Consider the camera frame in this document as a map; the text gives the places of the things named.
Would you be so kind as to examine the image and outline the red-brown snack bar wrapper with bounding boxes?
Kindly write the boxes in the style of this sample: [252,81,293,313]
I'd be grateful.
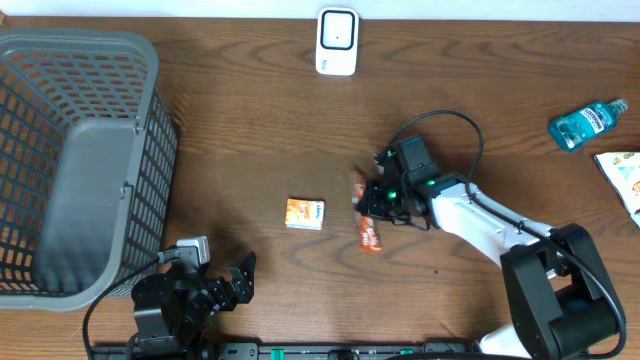
[352,167,383,253]

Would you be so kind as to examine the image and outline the small orange box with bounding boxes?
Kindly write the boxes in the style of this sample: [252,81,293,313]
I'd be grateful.
[285,198,325,231]

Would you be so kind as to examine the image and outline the blue mouthwash bottle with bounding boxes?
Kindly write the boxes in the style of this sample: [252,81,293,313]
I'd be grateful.
[548,99,629,152]

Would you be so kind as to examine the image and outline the yellow snack bag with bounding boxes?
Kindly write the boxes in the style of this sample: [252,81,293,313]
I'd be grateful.
[594,152,640,225]

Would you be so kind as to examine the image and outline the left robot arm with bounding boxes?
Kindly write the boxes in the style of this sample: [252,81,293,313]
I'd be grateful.
[129,236,257,359]

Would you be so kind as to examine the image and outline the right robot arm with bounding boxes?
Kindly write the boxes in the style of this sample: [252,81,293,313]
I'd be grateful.
[356,137,626,359]

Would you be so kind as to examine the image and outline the white barcode scanner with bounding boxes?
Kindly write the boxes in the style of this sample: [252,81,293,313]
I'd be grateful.
[315,7,360,76]

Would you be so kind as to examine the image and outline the grey plastic shopping basket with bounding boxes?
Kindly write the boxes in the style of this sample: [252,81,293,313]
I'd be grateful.
[1,29,177,312]

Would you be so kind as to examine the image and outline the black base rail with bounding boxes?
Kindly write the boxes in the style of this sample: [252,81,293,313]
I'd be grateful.
[92,342,516,360]

